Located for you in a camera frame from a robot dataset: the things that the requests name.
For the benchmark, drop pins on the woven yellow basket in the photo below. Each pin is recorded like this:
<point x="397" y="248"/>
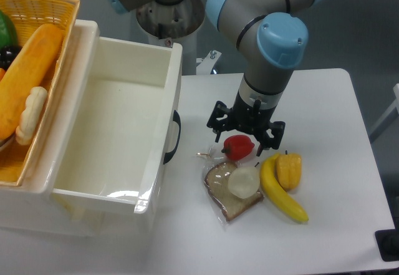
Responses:
<point x="27" y="16"/>

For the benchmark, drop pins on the green vegetable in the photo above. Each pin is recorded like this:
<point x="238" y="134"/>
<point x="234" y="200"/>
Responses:
<point x="8" y="34"/>

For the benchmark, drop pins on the cream white pastry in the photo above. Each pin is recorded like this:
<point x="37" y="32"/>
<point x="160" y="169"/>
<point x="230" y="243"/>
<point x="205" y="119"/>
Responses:
<point x="30" y="115"/>

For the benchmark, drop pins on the yellow banana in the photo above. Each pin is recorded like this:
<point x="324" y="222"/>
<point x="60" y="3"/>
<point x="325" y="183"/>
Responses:
<point x="275" y="192"/>

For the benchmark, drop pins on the red bell pepper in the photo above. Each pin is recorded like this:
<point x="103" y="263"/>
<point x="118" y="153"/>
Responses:
<point x="237" y="147"/>

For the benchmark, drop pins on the pale white pear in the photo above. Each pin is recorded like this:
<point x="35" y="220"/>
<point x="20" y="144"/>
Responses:
<point x="244" y="181"/>

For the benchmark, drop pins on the white furniture at right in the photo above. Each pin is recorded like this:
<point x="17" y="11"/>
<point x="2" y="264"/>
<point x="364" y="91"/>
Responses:
<point x="386" y="118"/>

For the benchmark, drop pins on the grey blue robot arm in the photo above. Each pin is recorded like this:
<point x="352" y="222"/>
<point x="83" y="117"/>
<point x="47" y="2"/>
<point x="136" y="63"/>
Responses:
<point x="265" y="32"/>

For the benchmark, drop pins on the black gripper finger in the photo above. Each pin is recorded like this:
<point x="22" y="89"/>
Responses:
<point x="270" y="137"/>
<point x="221" y="119"/>

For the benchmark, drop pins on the yellow orange bell pepper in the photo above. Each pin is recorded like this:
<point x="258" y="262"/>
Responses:
<point x="289" y="170"/>

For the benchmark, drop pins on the dark purple fruit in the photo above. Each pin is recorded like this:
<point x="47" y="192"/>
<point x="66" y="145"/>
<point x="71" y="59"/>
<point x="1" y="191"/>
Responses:
<point x="8" y="54"/>

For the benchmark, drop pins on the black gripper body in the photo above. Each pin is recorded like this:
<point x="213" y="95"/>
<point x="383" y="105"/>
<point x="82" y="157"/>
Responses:
<point x="251" y="119"/>

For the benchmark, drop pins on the bagged brown bread slice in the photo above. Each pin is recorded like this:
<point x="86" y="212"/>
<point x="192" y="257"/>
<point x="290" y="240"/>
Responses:
<point x="216" y="171"/>

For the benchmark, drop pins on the orange baguette loaf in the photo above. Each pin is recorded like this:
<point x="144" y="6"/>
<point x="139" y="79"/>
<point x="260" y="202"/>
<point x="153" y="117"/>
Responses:
<point x="27" y="71"/>

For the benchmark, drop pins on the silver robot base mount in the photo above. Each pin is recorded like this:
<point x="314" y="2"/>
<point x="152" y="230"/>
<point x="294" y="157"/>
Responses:
<point x="179" y="23"/>

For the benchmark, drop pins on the black device at edge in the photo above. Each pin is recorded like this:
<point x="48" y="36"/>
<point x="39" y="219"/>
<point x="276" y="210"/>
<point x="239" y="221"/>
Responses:
<point x="387" y="242"/>

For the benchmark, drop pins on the white plastic bin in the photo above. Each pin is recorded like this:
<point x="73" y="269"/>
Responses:
<point x="112" y="127"/>

